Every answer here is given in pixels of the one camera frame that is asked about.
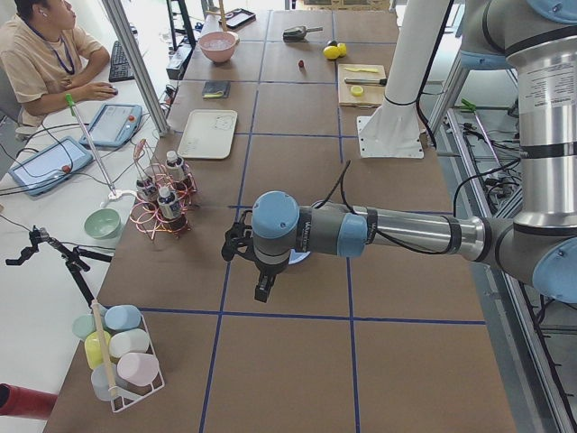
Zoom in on steel muddler black tip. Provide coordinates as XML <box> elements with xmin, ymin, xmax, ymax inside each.
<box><xmin>344</xmin><ymin>78</ymin><xmax>388</xmax><ymax>87</ymax></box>

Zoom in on bottle left in rack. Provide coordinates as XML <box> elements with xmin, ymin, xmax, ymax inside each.
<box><xmin>136</xmin><ymin>170</ymin><xmax>159</xmax><ymax>210</ymax></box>

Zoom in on cream bear tray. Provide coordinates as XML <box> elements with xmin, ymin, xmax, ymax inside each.
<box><xmin>177</xmin><ymin>109</ymin><xmax>238</xmax><ymax>160</ymax></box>

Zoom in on wooden cutting board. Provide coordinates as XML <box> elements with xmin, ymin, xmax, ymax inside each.
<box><xmin>337</xmin><ymin>64</ymin><xmax>387</xmax><ymax>107</ymax></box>

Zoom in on grey folded cloth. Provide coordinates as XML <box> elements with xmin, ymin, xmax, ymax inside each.
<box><xmin>202</xmin><ymin>80</ymin><xmax>231</xmax><ymax>99</ymax></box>

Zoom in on bottle front in rack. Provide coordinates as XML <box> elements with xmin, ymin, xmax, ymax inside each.
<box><xmin>158</xmin><ymin>186</ymin><xmax>186</xmax><ymax>232</ymax></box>

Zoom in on blue plate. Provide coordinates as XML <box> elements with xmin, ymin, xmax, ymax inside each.
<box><xmin>288</xmin><ymin>200</ymin><xmax>324</xmax><ymax>265</ymax></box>

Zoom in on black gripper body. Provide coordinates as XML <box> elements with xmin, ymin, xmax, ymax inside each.
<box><xmin>221</xmin><ymin>210</ymin><xmax>279</xmax><ymax>289</ymax></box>

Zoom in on copper wire bottle rack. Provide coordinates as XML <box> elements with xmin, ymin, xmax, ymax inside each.
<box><xmin>129</xmin><ymin>139</ymin><xmax>197</xmax><ymax>240</ymax></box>

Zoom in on teach pendant tablet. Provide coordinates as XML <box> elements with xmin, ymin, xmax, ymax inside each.
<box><xmin>87</xmin><ymin>103</ymin><xmax>142</xmax><ymax>149</ymax></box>
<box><xmin>8</xmin><ymin>136</ymin><xmax>93</xmax><ymax>197</ymax></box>

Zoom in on bottle right in rack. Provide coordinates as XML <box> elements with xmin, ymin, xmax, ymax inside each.
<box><xmin>166</xmin><ymin>151</ymin><xmax>186</xmax><ymax>190</ymax></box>

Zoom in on blue cup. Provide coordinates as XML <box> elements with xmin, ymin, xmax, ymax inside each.
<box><xmin>105</xmin><ymin>304</ymin><xmax>141</xmax><ymax>331</ymax></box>

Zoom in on yellow plastic knife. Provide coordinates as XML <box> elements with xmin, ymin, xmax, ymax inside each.
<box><xmin>343</xmin><ymin>67</ymin><xmax>380</xmax><ymax>74</ymax></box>

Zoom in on metal scoop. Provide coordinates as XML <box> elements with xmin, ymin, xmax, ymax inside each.
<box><xmin>282</xmin><ymin>26</ymin><xmax>324</xmax><ymax>41</ymax></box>

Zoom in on yellow lemon front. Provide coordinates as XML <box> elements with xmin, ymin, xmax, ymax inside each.
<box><xmin>323</xmin><ymin>45</ymin><xmax>341</xmax><ymax>60</ymax></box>

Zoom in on yellow lemon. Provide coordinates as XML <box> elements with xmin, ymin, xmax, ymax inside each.
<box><xmin>336</xmin><ymin>42</ymin><xmax>347</xmax><ymax>57</ymax></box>
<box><xmin>323</xmin><ymin>45</ymin><xmax>341</xmax><ymax>60</ymax></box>

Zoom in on pink bowl with ice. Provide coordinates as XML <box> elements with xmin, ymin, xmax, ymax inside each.
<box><xmin>198</xmin><ymin>32</ymin><xmax>240</xmax><ymax>63</ymax></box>

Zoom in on black keyboard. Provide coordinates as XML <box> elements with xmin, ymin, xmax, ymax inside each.
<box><xmin>108</xmin><ymin>41</ymin><xmax>134</xmax><ymax>82</ymax></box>

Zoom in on aluminium frame post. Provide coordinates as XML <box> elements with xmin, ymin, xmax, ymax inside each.
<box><xmin>102</xmin><ymin>0</ymin><xmax>169</xmax><ymax>137</ymax></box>

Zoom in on far teach pendant tablet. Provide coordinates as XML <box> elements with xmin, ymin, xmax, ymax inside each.
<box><xmin>87</xmin><ymin>103</ymin><xmax>142</xmax><ymax>149</ymax></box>

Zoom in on near teach pendant tablet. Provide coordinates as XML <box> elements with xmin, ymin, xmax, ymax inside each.
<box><xmin>8</xmin><ymin>136</ymin><xmax>93</xmax><ymax>197</ymax></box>

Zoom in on pink cup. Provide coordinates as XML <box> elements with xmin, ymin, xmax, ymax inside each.
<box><xmin>116</xmin><ymin>353</ymin><xmax>160</xmax><ymax>386</ymax></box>

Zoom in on seated person beige shirt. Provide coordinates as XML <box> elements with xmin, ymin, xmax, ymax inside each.
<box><xmin>1</xmin><ymin>1</ymin><xmax>117</xmax><ymax>127</ymax></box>

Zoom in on yellow lemon back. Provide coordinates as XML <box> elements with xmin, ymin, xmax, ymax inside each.
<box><xmin>336</xmin><ymin>42</ymin><xmax>347</xmax><ymax>57</ymax></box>

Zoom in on green bowl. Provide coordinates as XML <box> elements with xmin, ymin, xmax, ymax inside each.
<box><xmin>84</xmin><ymin>208</ymin><xmax>121</xmax><ymax>240</ymax></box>

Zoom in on bottle in rack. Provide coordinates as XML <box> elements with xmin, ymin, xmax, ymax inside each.
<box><xmin>158</xmin><ymin>186</ymin><xmax>186</xmax><ymax>232</ymax></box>
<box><xmin>166</xmin><ymin>151</ymin><xmax>186</xmax><ymax>190</ymax></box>
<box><xmin>136</xmin><ymin>170</ymin><xmax>159</xmax><ymax>210</ymax></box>

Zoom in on white wire cup rack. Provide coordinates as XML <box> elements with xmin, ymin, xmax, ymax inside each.
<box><xmin>90</xmin><ymin>300</ymin><xmax>165</xmax><ymax>413</ymax></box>

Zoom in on half lemon slice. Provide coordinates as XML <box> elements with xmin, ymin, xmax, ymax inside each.
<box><xmin>350</xmin><ymin>85</ymin><xmax>364</xmax><ymax>97</ymax></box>

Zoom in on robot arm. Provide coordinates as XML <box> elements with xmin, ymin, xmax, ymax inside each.
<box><xmin>221</xmin><ymin>1</ymin><xmax>576</xmax><ymax>303</ymax></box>

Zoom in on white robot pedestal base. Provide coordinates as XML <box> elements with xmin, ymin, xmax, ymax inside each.
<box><xmin>358</xmin><ymin>0</ymin><xmax>453</xmax><ymax>159</ymax></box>

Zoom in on black tripod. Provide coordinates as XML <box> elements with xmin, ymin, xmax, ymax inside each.
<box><xmin>5</xmin><ymin>226</ymin><xmax>112</xmax><ymax>306</ymax></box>

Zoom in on red cylinder object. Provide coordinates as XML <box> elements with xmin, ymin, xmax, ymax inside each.
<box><xmin>1</xmin><ymin>383</ymin><xmax>58</xmax><ymax>420</ymax></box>

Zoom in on white cup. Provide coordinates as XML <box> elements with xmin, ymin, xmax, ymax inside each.
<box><xmin>109</xmin><ymin>328</ymin><xmax>150</xmax><ymax>358</ymax></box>

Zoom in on yellow cup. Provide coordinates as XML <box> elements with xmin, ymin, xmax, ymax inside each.
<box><xmin>84</xmin><ymin>331</ymin><xmax>104</xmax><ymax>370</ymax></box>

